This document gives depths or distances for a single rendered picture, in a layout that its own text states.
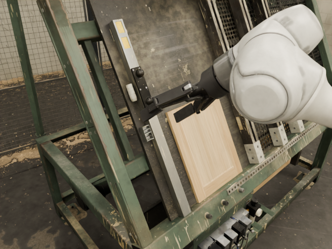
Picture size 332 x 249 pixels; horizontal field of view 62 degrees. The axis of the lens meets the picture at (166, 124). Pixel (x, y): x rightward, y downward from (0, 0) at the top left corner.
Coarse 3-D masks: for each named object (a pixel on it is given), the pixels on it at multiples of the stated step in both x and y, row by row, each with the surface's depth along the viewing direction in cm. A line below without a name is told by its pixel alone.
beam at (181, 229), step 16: (320, 128) 212; (304, 144) 197; (288, 160) 183; (240, 176) 155; (256, 176) 163; (224, 192) 146; (192, 208) 136; (208, 208) 139; (224, 208) 145; (160, 224) 132; (176, 224) 127; (192, 224) 132; (208, 224) 138; (160, 240) 121; (176, 240) 126; (192, 240) 131
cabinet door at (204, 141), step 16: (208, 112) 150; (176, 128) 136; (192, 128) 142; (208, 128) 149; (224, 128) 156; (176, 144) 137; (192, 144) 141; (208, 144) 148; (224, 144) 155; (192, 160) 140; (208, 160) 147; (224, 160) 153; (192, 176) 139; (208, 176) 145; (224, 176) 152; (208, 192) 144
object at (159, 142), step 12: (120, 36) 121; (120, 48) 122; (132, 48) 124; (132, 60) 123; (132, 84) 125; (144, 108) 124; (156, 120) 127; (156, 132) 126; (156, 144) 127; (168, 156) 129; (168, 168) 128; (168, 180) 130; (180, 192) 131; (180, 204) 130
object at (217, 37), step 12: (204, 0) 152; (204, 12) 155; (216, 12) 154; (216, 24) 153; (216, 36) 154; (216, 48) 157; (228, 48) 157; (228, 96) 162; (240, 120) 162; (240, 132) 165; (252, 132) 163; (252, 144) 161; (252, 156) 164
